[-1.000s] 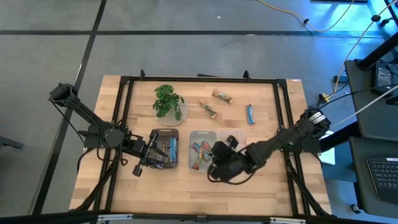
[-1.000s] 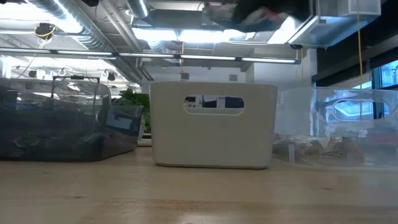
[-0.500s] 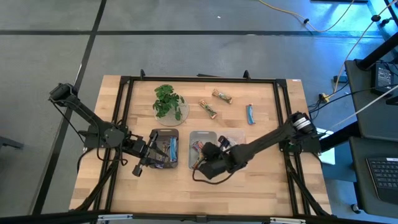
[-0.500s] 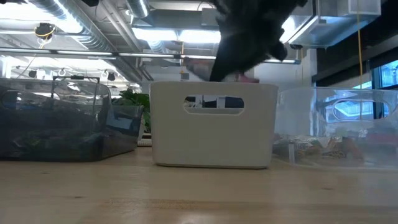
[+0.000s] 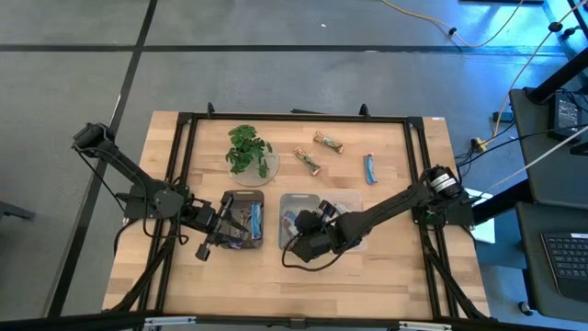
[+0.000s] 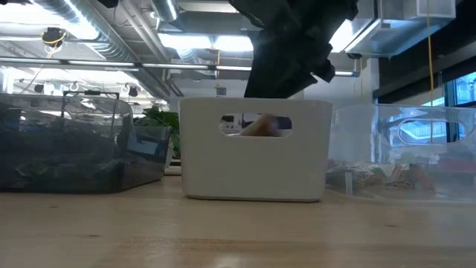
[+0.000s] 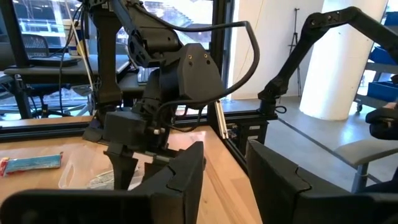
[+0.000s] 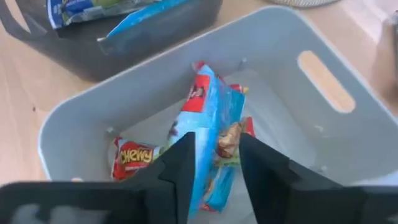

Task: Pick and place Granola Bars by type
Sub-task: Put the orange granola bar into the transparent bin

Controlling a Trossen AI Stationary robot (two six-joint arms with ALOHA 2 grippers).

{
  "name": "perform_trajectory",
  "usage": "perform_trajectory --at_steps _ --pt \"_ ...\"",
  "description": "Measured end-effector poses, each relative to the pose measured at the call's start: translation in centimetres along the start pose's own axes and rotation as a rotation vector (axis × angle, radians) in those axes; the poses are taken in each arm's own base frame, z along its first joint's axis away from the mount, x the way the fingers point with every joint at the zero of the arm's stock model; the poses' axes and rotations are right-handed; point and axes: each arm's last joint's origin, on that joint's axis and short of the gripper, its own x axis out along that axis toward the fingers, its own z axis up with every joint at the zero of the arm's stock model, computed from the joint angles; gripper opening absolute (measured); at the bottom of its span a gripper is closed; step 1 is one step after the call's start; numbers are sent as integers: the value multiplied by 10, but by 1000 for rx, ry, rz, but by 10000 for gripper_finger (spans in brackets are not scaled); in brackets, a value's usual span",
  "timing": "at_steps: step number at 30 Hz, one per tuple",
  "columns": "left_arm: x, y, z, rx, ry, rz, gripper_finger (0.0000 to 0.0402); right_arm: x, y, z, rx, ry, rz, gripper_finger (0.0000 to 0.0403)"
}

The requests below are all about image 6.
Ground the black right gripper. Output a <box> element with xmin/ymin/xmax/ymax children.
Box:
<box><xmin>228</xmin><ymin>0</ymin><xmax>360</xmax><ymax>100</ymax></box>

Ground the peach coloured granola bar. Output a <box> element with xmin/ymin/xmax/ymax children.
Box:
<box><xmin>239</xmin><ymin>114</ymin><xmax>283</xmax><ymax>138</ymax></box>

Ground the green white granola bar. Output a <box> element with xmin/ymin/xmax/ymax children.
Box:
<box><xmin>327</xmin><ymin>162</ymin><xmax>395</xmax><ymax>188</ymax></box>

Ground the orange white granola bar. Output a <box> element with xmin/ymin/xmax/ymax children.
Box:
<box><xmin>392</xmin><ymin>163</ymin><xmax>437</xmax><ymax>191</ymax></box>

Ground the clear plastic bin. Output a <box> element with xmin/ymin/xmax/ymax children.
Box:
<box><xmin>326</xmin><ymin>103</ymin><xmax>476</xmax><ymax>204</ymax></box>

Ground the white plastic bin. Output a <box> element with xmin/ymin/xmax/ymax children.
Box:
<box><xmin>178</xmin><ymin>97</ymin><xmax>333</xmax><ymax>202</ymax></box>

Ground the green potted plant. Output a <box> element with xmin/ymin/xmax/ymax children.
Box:
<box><xmin>134</xmin><ymin>106</ymin><xmax>181</xmax><ymax>161</ymax></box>

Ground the ceiling light strip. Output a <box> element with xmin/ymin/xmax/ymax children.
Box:
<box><xmin>0</xmin><ymin>57</ymin><xmax>361</xmax><ymax>77</ymax></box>

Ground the grey translucent plastic bin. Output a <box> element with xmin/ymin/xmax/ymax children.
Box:
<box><xmin>0</xmin><ymin>92</ymin><xmax>173</xmax><ymax>194</ymax></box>

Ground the clear ceiling duct box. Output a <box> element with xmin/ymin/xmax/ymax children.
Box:
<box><xmin>344</xmin><ymin>0</ymin><xmax>457</xmax><ymax>59</ymax></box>

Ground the yellow hanging cable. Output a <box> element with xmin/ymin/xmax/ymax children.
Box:
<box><xmin>425</xmin><ymin>0</ymin><xmax>436</xmax><ymax>144</ymax></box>

